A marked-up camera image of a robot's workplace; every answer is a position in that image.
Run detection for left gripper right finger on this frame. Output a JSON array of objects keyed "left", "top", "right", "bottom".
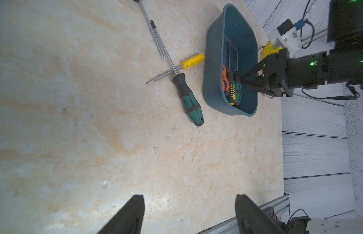
[{"left": 235, "top": 195, "right": 286, "bottom": 234}]

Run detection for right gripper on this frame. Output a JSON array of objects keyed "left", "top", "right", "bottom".
[{"left": 241, "top": 48, "right": 294, "bottom": 98}]

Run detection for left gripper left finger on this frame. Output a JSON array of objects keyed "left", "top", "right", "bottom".
[{"left": 98, "top": 195, "right": 145, "bottom": 234}]

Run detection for green handle screwdriver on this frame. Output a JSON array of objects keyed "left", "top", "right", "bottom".
[
  {"left": 150, "top": 19, "right": 205, "bottom": 127},
  {"left": 233, "top": 50, "right": 243, "bottom": 107}
]

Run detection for orange screwdriver small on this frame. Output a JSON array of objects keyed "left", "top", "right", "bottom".
[{"left": 222, "top": 65, "right": 229, "bottom": 97}]

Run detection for yellow handle screwdriver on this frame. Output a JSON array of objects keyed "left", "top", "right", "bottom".
[{"left": 146, "top": 54, "right": 205, "bottom": 84}]

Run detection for black handle long screwdriver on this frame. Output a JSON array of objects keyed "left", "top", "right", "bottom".
[{"left": 133, "top": 0, "right": 166, "bottom": 61}]

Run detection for black yellow copper-shaft screwdriver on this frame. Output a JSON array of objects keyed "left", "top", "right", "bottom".
[{"left": 226, "top": 42, "right": 236, "bottom": 106}]

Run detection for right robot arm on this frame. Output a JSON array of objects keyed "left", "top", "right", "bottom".
[{"left": 240, "top": 1, "right": 363, "bottom": 100}]

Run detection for teal storage box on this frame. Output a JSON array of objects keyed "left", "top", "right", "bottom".
[{"left": 203, "top": 4, "right": 258, "bottom": 117}]

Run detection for yellow banana bunch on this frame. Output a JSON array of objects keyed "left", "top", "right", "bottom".
[{"left": 262, "top": 42, "right": 282, "bottom": 58}]

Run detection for aluminium front rail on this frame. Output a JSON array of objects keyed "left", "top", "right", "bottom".
[{"left": 201, "top": 194, "right": 290, "bottom": 234}]

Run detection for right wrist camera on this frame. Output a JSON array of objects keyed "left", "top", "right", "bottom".
[{"left": 268, "top": 19, "right": 305, "bottom": 59}]

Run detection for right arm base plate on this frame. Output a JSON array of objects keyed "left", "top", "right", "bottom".
[{"left": 286, "top": 216, "right": 311, "bottom": 234}]

